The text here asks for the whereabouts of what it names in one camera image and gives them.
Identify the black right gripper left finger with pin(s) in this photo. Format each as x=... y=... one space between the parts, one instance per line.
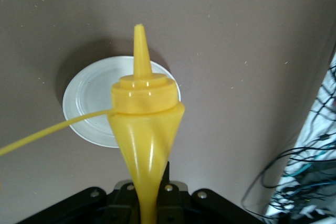
x=78 y=205

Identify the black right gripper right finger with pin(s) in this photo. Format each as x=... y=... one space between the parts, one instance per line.
x=210 y=205

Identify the yellow squeeze bottle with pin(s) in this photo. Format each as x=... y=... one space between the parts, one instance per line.
x=147 y=129

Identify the cream white plate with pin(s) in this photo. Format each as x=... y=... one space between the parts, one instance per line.
x=89 y=98

